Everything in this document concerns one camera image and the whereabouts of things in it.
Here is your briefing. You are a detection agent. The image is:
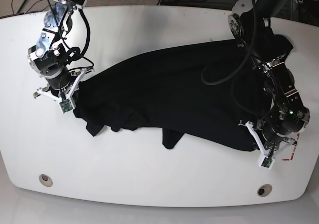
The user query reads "red tape rectangle marking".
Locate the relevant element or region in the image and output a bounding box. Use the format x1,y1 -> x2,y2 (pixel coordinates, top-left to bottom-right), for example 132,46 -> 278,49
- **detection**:
279,133 -> 300,161

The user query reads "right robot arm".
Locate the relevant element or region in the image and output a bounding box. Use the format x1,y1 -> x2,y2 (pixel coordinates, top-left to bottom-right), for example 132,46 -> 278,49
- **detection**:
28,0 -> 91,101

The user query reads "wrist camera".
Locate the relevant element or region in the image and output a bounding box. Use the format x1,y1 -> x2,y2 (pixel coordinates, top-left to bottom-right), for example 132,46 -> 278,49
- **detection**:
59,99 -> 74,113
257,154 -> 275,170

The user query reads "right table cable grommet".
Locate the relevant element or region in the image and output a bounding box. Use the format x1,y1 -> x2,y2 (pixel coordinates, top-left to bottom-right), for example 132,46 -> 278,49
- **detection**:
257,184 -> 273,197

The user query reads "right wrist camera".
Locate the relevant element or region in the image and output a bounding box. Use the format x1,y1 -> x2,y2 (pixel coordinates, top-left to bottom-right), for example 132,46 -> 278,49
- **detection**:
59,99 -> 74,113

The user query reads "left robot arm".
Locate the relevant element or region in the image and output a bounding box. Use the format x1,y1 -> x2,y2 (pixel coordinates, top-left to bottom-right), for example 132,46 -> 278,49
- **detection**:
228,0 -> 310,167

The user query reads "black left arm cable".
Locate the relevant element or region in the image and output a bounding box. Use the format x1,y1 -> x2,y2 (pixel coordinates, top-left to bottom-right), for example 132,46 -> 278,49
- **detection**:
201,0 -> 259,86

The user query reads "left table cable grommet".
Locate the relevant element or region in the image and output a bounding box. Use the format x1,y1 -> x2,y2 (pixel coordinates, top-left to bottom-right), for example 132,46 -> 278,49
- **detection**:
39,174 -> 53,187

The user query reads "table cable grommet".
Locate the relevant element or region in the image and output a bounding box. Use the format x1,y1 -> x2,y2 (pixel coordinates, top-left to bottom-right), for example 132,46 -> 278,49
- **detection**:
39,174 -> 53,187
257,184 -> 273,197

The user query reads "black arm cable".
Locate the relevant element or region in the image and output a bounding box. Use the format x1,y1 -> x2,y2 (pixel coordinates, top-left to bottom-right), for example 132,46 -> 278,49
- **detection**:
41,0 -> 95,73
201,0 -> 259,86

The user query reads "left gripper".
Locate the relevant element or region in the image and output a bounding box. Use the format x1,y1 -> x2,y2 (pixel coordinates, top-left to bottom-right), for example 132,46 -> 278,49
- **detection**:
238,120 -> 297,159

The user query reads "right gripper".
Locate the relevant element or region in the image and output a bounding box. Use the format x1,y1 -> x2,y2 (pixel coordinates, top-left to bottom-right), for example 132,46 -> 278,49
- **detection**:
33,68 -> 94,102

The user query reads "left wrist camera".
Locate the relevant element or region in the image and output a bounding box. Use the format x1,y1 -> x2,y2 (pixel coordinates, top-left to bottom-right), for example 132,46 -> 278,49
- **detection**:
257,154 -> 275,170

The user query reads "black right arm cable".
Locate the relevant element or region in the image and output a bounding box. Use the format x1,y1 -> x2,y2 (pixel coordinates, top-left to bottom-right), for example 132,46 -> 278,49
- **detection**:
41,0 -> 95,73

